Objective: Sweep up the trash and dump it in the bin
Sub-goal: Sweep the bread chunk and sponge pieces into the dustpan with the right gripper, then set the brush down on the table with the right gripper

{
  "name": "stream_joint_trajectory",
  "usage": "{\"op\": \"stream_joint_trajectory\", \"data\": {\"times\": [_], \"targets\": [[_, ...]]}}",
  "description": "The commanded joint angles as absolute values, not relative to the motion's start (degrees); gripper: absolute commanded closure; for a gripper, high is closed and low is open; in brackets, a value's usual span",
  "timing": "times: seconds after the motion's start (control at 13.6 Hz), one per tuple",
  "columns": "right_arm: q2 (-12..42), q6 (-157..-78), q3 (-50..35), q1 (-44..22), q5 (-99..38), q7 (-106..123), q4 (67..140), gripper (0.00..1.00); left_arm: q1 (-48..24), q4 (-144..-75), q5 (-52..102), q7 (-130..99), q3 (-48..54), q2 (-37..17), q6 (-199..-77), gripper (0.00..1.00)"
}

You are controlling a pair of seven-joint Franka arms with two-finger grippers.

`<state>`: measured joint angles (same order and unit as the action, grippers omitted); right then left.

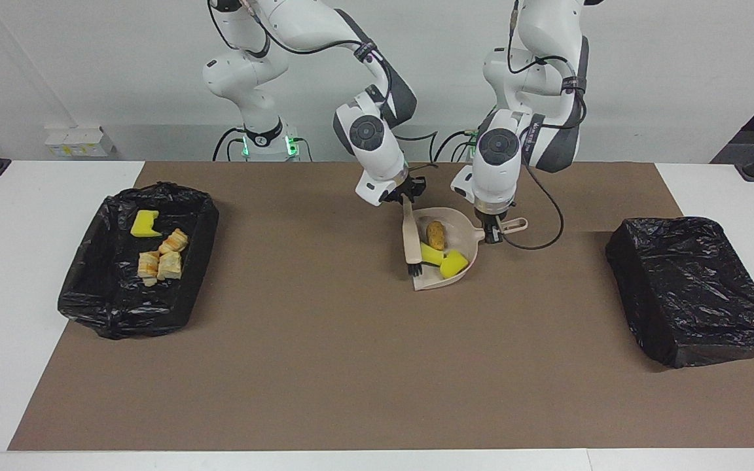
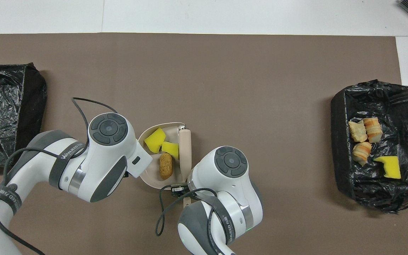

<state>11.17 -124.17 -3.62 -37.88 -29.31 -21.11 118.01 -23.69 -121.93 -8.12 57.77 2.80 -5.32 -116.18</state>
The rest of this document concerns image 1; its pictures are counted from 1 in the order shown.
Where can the brown table mat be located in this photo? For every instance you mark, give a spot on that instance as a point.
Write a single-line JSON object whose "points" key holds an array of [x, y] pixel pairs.
{"points": [[351, 392]]}

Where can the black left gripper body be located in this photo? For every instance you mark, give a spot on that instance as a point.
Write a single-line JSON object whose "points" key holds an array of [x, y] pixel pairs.
{"points": [[495, 216]]}

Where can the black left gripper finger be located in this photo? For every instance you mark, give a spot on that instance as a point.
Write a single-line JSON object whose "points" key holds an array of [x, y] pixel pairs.
{"points": [[493, 234]]}

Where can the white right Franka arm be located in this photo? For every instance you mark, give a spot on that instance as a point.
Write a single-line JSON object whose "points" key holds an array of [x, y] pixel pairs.
{"points": [[377, 163]]}

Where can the beige plastic dustpan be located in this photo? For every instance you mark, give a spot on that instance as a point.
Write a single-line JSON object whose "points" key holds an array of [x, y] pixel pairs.
{"points": [[461, 237]]}

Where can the brown cork-like cylinder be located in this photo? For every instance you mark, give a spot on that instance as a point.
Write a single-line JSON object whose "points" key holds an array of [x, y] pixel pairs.
{"points": [[436, 235]]}

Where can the black bag-lined bin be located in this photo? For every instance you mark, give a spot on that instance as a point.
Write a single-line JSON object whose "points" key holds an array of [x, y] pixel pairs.
{"points": [[698, 294], [122, 307]]}

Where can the white wall socket box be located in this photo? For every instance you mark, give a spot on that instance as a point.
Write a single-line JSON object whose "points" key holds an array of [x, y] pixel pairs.
{"points": [[82, 140]]}

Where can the beige hand brush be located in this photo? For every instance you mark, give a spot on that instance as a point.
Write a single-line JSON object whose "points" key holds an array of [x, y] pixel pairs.
{"points": [[411, 235]]}

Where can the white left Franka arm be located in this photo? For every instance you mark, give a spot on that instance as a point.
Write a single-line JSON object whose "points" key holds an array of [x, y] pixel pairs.
{"points": [[498, 176]]}

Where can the small yellow sponge wedge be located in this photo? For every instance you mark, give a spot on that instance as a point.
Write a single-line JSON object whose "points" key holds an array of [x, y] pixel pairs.
{"points": [[430, 254]]}

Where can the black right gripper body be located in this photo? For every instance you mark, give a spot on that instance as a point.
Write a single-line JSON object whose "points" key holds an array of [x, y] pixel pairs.
{"points": [[410, 186]]}

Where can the rounded beige foam chunk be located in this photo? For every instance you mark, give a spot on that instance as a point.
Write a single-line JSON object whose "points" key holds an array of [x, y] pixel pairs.
{"points": [[174, 242]]}

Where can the notched yellow sponge piece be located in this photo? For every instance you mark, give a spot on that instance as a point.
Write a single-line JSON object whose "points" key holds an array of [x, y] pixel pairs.
{"points": [[143, 224]]}

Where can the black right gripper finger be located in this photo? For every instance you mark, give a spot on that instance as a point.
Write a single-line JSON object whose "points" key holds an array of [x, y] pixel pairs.
{"points": [[407, 198]]}

